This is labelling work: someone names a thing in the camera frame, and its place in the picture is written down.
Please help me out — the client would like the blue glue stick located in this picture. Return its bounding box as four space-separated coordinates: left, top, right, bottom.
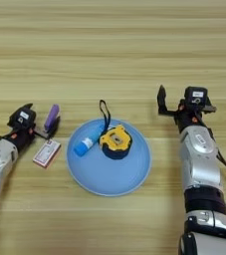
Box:
73 127 106 157

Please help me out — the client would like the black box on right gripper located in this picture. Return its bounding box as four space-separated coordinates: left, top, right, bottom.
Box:
183 86 209 108

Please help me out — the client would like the red white card box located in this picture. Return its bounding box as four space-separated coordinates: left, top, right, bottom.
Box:
32 138 62 169

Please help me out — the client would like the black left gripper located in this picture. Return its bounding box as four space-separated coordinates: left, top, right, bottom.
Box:
5 103 62 152

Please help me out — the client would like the blue round plate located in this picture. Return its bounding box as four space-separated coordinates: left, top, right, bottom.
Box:
66 119 152 197

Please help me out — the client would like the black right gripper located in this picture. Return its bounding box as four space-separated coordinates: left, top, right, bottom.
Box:
156 85 218 133

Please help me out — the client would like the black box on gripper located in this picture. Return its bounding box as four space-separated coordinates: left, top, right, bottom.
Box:
6 106 38 130
183 86 209 108

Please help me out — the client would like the yellow black tape measure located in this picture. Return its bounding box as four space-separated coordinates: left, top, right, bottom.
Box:
99 99 133 161

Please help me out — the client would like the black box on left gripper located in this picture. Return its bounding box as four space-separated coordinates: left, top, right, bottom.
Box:
6 106 38 130

